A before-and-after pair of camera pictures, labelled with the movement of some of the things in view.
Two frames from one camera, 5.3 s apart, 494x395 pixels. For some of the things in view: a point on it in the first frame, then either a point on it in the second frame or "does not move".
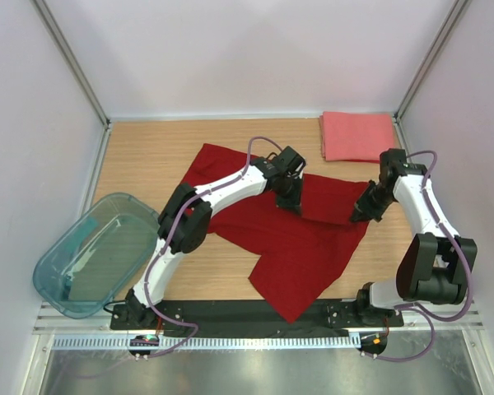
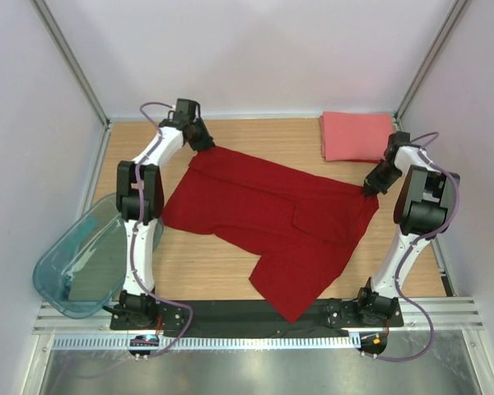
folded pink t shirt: x=351 y=136 does not move
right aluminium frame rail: x=454 y=17 does not move
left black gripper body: x=287 y=197 → x=200 y=137
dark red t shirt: x=306 y=254 does not move
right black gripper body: x=374 y=202 → x=383 y=177
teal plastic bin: x=96 y=255 does not move
